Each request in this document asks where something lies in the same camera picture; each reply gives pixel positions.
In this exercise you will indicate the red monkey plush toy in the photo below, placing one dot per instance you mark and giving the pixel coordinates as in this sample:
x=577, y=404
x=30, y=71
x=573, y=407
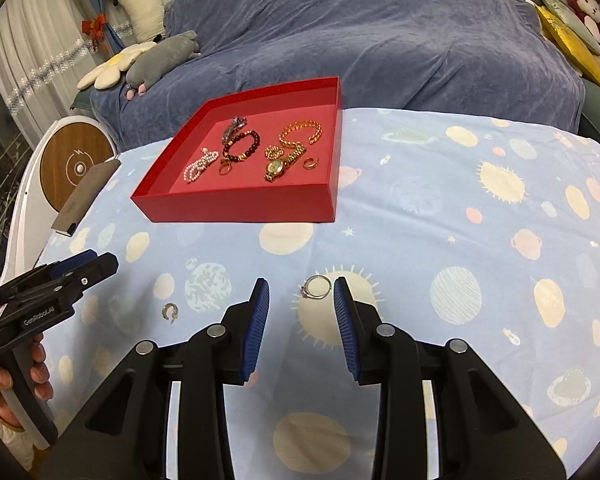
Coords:
x=587, y=10

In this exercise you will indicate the person's left hand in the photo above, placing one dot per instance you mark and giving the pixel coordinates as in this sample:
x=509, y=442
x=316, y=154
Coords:
x=42, y=370

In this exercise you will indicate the white curtain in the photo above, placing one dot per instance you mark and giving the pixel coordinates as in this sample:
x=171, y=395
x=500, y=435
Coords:
x=35, y=60

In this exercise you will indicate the white device with wooden disc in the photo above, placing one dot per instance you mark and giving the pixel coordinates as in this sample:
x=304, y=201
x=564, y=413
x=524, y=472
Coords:
x=75, y=160

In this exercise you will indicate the grey plush toy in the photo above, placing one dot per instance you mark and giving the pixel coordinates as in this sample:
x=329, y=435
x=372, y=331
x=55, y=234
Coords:
x=162, y=60

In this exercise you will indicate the yellow cushion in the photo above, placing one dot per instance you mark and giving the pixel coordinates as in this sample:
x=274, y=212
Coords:
x=575, y=52

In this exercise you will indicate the brown notebook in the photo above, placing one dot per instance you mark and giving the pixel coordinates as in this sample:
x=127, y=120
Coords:
x=87, y=195

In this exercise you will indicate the cream flower cushion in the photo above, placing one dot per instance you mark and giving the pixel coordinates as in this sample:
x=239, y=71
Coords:
x=107, y=70

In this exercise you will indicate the gold wristwatch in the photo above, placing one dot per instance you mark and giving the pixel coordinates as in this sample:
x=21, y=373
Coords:
x=277, y=166

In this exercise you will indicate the grey cushion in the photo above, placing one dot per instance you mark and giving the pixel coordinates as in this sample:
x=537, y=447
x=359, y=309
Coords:
x=567, y=15

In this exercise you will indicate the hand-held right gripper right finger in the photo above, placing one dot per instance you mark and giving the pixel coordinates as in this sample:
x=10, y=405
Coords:
x=346, y=332

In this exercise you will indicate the blue curtain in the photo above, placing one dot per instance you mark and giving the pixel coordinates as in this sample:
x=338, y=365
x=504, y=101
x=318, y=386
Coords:
x=110, y=0

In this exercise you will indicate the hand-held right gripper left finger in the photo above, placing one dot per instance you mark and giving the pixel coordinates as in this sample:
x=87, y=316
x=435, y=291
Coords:
x=254, y=330

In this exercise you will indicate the silver metal wristwatch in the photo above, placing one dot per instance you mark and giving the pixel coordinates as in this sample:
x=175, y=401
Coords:
x=235, y=127

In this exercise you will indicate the gold cuff bangle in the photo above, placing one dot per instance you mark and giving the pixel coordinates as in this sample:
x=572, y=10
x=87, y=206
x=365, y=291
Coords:
x=300, y=126

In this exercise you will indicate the blue covered sofa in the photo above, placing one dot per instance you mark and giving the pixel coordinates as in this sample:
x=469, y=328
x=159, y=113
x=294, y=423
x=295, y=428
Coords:
x=380, y=35

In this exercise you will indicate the red cardboard box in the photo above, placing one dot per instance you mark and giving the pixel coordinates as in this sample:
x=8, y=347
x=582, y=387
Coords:
x=260, y=195

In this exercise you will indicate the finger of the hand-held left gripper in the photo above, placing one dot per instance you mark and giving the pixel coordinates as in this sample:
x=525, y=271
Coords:
x=87, y=272
x=77, y=262

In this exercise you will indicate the red bow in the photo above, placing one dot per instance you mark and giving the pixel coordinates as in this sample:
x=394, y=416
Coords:
x=96, y=27

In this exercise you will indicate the white plush toy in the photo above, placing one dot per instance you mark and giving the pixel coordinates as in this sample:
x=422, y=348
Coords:
x=140, y=5

